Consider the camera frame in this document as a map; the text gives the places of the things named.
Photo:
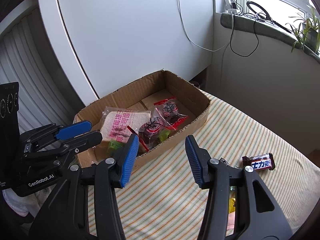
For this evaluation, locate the white power strip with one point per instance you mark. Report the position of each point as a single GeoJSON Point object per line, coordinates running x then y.
{"type": "Point", "coordinates": [230, 2]}

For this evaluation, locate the green candy packet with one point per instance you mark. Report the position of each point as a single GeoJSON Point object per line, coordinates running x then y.
{"type": "Point", "coordinates": [162, 136]}
{"type": "Point", "coordinates": [113, 146]}

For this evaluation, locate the white wardrobe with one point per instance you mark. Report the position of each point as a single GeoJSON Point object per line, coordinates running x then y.
{"type": "Point", "coordinates": [125, 30]}

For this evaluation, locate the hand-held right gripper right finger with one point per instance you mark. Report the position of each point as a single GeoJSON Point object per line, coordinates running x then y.
{"type": "Point", "coordinates": [193, 160]}

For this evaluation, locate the pink candy packet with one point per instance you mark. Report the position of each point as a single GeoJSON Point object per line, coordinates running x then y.
{"type": "Point", "coordinates": [232, 220]}

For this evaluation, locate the dark chocolate bar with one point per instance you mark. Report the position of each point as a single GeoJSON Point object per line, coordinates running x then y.
{"type": "Point", "coordinates": [260, 163]}

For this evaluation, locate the yellow candy packet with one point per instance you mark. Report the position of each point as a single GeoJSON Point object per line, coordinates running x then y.
{"type": "Point", "coordinates": [232, 205]}

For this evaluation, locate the red-edged clear plum packet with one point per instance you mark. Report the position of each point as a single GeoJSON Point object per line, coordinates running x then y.
{"type": "Point", "coordinates": [170, 110]}
{"type": "Point", "coordinates": [150, 127]}

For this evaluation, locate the small black candy packet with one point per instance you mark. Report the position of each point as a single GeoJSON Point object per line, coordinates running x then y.
{"type": "Point", "coordinates": [223, 161]}

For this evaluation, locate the potted spider plant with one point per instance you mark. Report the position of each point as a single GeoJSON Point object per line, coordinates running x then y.
{"type": "Point", "coordinates": [308, 33]}

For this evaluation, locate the brown cardboard box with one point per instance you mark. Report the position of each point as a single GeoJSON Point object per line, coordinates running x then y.
{"type": "Point", "coordinates": [180, 90]}

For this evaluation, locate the white ribbed panel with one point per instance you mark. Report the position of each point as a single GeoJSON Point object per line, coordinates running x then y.
{"type": "Point", "coordinates": [37, 80]}

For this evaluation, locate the sliced bread packet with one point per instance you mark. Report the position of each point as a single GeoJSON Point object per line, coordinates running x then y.
{"type": "Point", "coordinates": [120, 125]}

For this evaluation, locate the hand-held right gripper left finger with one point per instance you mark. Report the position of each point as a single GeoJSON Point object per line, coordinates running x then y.
{"type": "Point", "coordinates": [128, 160]}

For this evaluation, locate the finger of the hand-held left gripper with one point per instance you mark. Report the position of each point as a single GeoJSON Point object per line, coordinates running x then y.
{"type": "Point", "coordinates": [82, 141]}
{"type": "Point", "coordinates": [72, 130]}

